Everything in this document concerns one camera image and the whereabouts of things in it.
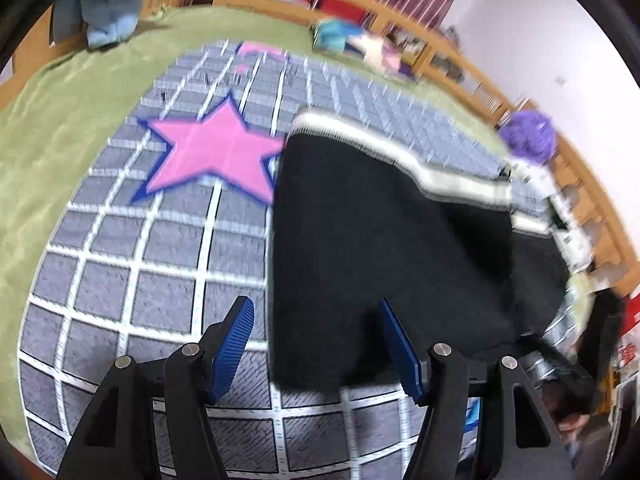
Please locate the purple plush toy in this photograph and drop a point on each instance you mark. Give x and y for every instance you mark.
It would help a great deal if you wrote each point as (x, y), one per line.
(530, 135)

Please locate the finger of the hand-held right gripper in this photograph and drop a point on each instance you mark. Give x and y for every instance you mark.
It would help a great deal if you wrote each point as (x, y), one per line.
(602, 350)

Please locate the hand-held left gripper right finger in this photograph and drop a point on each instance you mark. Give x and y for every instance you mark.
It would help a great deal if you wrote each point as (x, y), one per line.
(400, 350)

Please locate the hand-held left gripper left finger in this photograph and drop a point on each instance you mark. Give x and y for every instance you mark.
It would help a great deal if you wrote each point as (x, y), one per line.
(232, 350)

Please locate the black pants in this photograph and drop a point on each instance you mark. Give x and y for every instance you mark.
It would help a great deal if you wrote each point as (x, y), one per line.
(360, 240)

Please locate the red box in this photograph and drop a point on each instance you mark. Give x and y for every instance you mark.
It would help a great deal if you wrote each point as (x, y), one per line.
(631, 335)

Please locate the blue plush blanket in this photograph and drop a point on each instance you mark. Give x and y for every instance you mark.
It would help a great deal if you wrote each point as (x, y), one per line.
(112, 5)

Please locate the wooden bed frame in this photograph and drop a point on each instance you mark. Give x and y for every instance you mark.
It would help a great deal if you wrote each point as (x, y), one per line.
(590, 170)

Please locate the colourful geometric pillow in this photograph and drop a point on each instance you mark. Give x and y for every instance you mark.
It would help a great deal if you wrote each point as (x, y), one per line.
(350, 42)

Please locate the grey checked blanket with stars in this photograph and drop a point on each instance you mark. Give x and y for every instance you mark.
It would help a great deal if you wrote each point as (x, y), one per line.
(165, 280)

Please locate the green bed sheet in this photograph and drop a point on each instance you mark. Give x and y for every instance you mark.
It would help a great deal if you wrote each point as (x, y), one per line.
(65, 125)

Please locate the white floral pillow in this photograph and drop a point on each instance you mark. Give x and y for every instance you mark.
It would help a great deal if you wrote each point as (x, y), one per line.
(560, 210)

